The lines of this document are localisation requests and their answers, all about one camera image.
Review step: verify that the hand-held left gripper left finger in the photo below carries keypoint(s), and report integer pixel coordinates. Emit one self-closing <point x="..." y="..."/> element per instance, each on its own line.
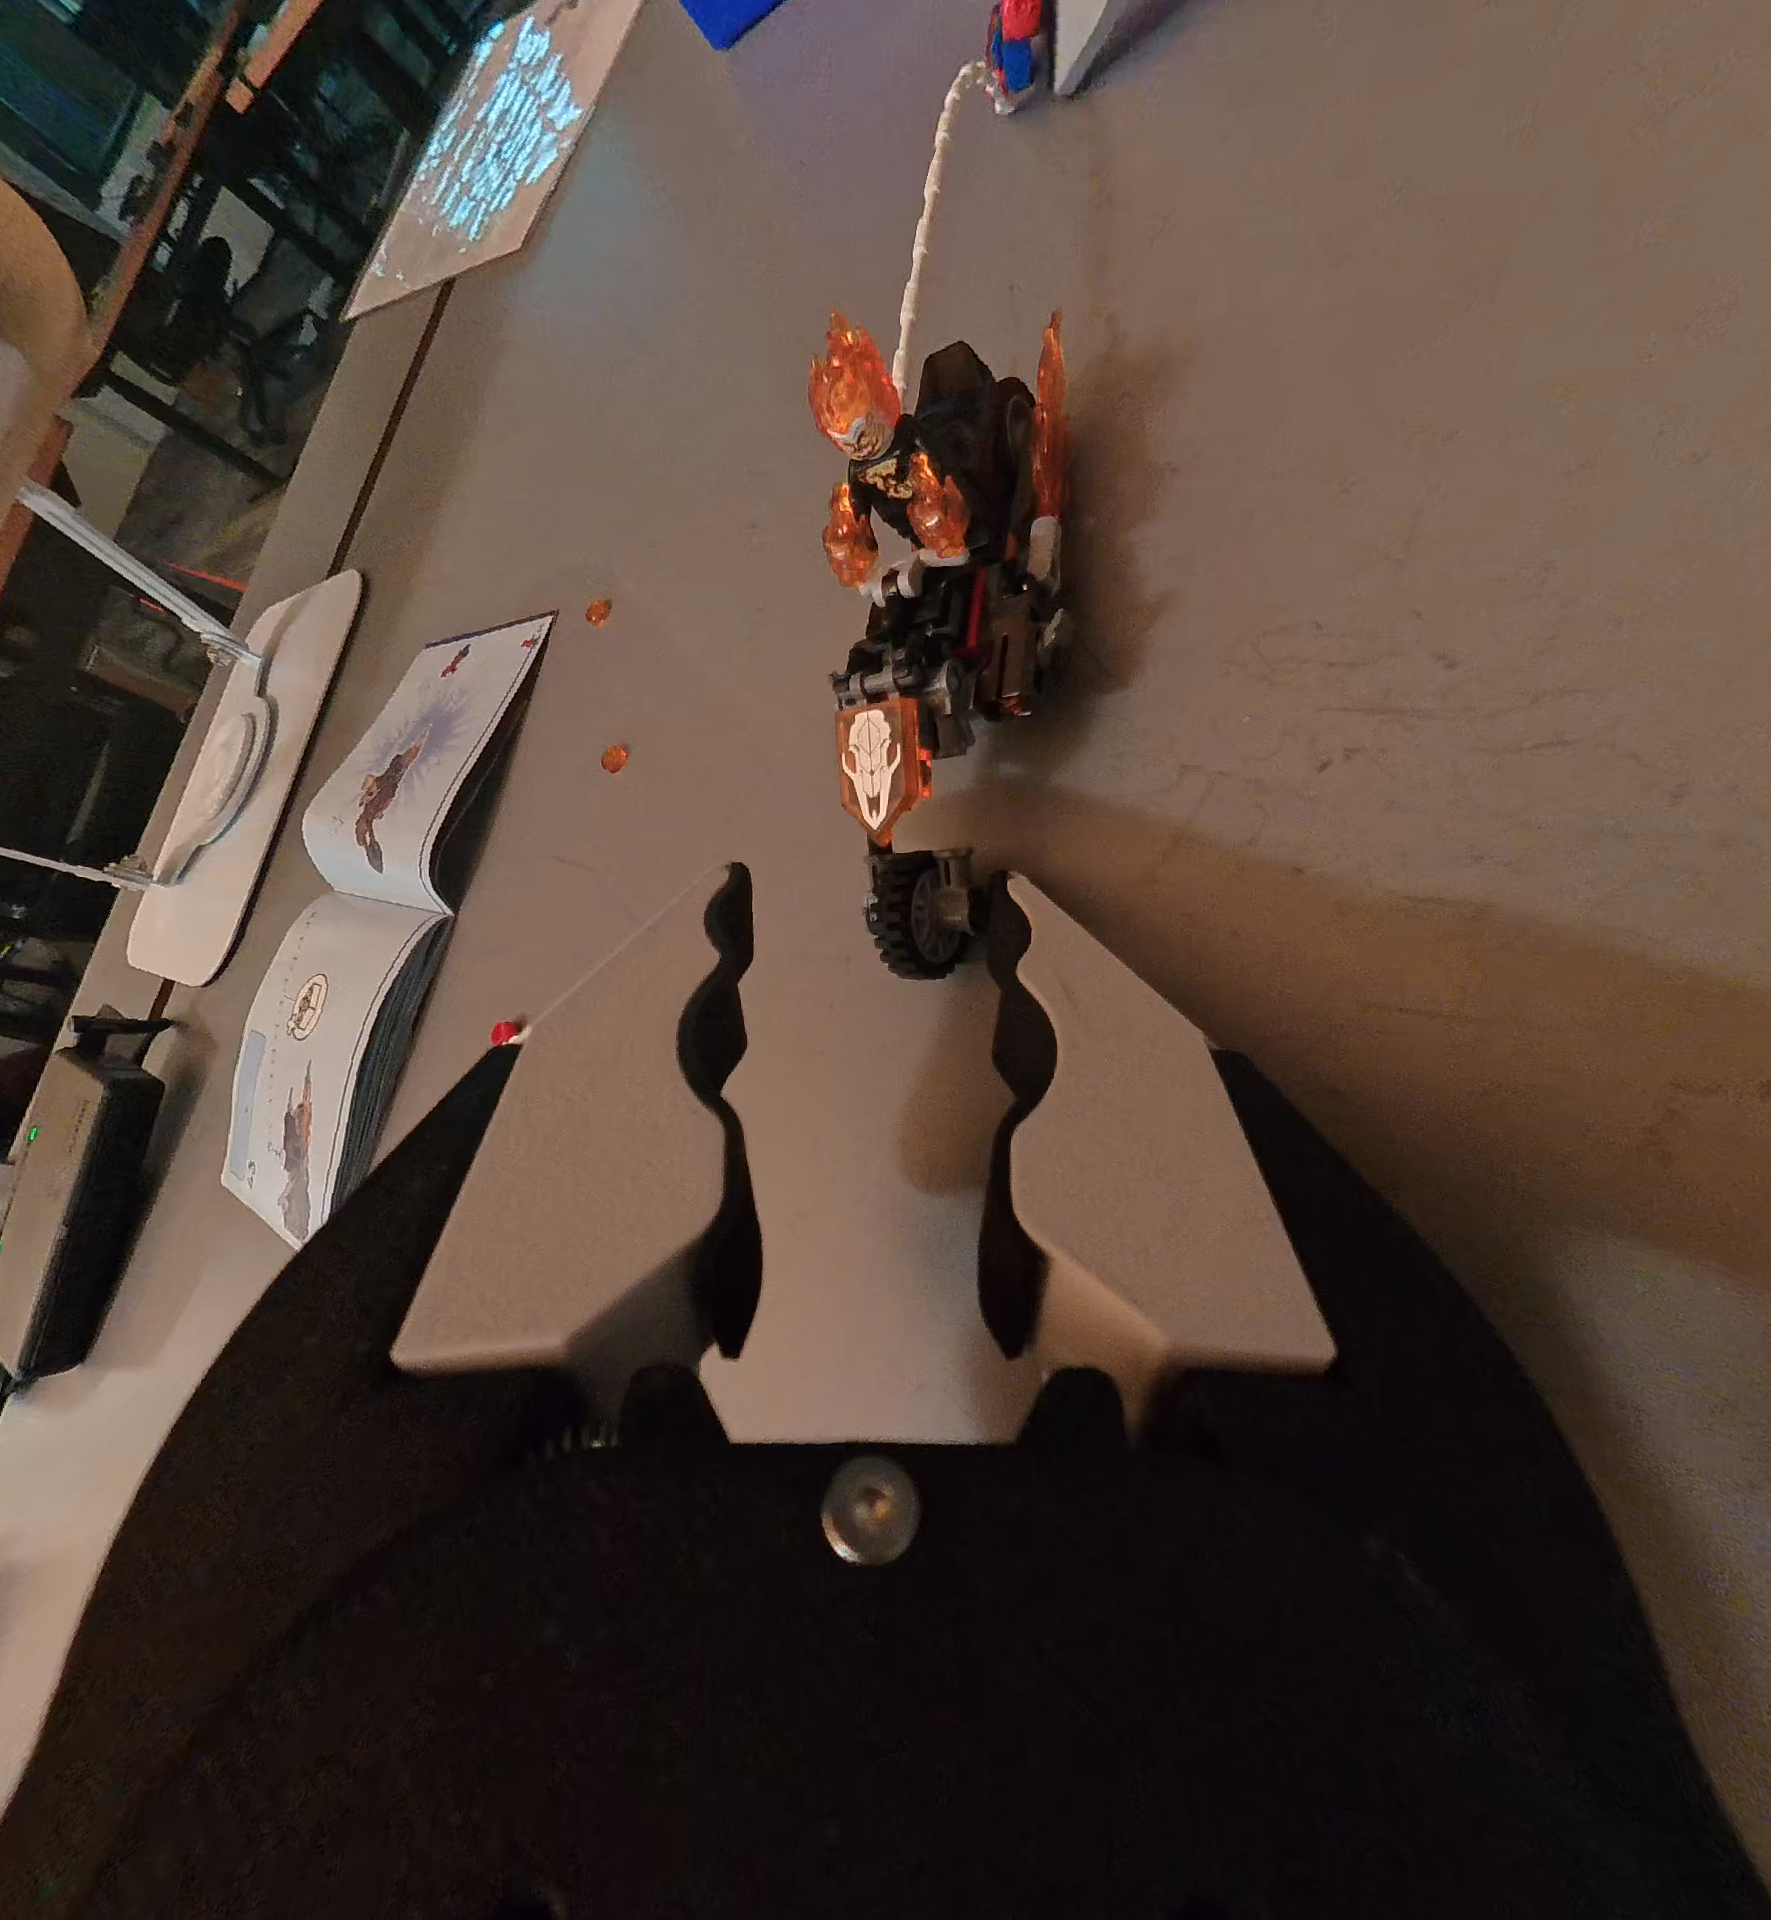
<point x="571" y="1200"/>

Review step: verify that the blue red lego minifigure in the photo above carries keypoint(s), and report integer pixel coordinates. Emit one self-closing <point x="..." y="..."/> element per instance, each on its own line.
<point x="1015" y="38"/>

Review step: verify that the lego instruction booklet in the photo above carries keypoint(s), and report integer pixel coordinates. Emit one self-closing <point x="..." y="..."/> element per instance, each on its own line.
<point x="393" y="782"/>

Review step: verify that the white metal stand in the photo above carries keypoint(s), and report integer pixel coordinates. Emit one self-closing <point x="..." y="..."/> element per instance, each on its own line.
<point x="256" y="838"/>

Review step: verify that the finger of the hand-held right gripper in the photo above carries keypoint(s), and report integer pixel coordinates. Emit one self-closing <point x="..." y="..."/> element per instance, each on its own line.
<point x="1095" y="33"/>

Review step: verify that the lego motorcycle model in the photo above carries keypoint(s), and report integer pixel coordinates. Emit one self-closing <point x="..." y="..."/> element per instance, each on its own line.
<point x="976" y="603"/>

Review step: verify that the blue plastic bin white tag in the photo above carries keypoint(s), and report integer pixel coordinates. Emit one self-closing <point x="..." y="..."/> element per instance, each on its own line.
<point x="727" y="16"/>

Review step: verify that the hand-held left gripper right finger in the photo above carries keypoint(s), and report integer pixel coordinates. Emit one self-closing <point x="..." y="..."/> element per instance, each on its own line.
<point x="1171" y="1200"/>

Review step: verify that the white paper sheet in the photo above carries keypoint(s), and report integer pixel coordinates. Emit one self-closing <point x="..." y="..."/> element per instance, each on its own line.
<point x="497" y="150"/>

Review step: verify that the black charger box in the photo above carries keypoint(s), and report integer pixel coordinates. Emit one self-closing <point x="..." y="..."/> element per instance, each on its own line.
<point x="68" y="1200"/>

